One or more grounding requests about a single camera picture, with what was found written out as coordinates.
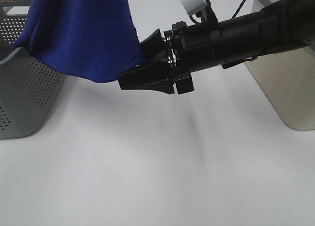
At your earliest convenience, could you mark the grey perforated plastic basket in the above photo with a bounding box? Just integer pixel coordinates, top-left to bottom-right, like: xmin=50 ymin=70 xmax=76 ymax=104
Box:
xmin=0 ymin=0 xmax=66 ymax=139

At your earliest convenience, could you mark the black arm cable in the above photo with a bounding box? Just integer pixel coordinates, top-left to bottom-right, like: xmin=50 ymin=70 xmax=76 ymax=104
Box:
xmin=231 ymin=0 xmax=254 ymax=19

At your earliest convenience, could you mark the blue towel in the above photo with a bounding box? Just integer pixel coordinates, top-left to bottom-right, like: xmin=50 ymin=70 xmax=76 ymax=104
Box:
xmin=13 ymin=0 xmax=145 ymax=83

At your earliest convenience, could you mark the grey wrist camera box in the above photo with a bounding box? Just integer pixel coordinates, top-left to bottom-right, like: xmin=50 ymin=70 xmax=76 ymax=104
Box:
xmin=180 ymin=0 xmax=207 ymax=16

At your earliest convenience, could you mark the beige plastic bin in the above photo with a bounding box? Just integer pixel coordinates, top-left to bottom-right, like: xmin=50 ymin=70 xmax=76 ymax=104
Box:
xmin=243 ymin=0 xmax=315 ymax=131

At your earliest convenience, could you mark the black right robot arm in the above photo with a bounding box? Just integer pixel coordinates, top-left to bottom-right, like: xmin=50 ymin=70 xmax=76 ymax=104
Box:
xmin=118 ymin=0 xmax=315 ymax=94

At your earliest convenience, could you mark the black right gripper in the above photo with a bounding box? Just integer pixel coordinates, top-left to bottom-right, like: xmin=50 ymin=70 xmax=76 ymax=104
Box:
xmin=117 ymin=21 xmax=223 ymax=94

